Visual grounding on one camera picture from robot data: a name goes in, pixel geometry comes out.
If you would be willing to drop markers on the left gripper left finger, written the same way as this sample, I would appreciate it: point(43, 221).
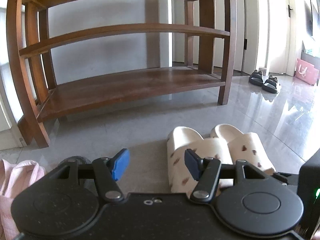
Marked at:
point(107, 172)

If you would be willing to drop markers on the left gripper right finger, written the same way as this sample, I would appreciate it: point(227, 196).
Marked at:
point(206, 172)

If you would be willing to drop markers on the cream heart slide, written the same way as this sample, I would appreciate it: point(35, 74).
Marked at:
point(246, 146)
point(182, 138)

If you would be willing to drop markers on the pink plush slipper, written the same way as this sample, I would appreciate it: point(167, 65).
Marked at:
point(14, 179)

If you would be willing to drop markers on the dark green textured slide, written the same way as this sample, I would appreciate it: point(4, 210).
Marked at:
point(86, 183)

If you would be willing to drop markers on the dark slipper far right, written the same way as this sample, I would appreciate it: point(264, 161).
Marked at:
point(272, 85)

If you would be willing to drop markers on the dark slipper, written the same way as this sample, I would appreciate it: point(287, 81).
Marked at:
point(272, 85)
point(256, 78)

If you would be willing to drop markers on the dark slipper far left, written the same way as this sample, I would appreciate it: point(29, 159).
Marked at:
point(256, 78)

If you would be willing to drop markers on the pink box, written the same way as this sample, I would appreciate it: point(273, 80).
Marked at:
point(306, 72)

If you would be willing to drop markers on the white panelled door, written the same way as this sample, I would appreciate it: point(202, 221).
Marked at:
point(11, 111)

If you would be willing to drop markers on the brown wooden shoe rack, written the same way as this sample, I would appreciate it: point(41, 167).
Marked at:
point(71, 56)

